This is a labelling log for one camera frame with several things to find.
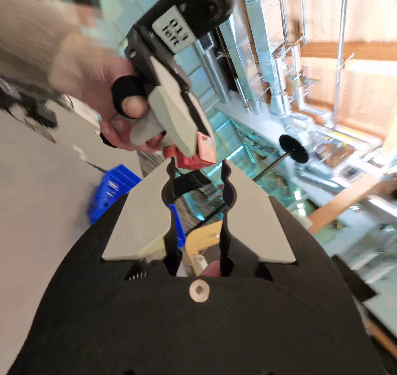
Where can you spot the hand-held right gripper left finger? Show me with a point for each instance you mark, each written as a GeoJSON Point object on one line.
{"type": "Point", "coordinates": [139, 226]}

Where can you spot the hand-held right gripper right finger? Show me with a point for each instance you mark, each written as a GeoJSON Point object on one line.
{"type": "Point", "coordinates": [257, 226]}

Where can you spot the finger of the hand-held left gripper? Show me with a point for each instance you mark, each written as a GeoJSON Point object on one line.
{"type": "Point", "coordinates": [173, 117]}
{"type": "Point", "coordinates": [198, 111]}

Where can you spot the red translucent cube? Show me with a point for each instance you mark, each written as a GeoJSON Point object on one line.
{"type": "Point", "coordinates": [204, 150]}

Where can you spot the person's left hand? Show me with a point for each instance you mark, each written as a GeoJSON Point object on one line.
{"type": "Point", "coordinates": [90, 80]}

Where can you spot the black cloth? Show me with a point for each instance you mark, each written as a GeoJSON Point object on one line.
{"type": "Point", "coordinates": [189, 182]}

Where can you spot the black pole stand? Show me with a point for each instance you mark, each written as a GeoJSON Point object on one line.
{"type": "Point", "coordinates": [294, 148]}

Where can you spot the silver ventilation duct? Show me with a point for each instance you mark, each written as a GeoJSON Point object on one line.
{"type": "Point", "coordinates": [248, 39]}

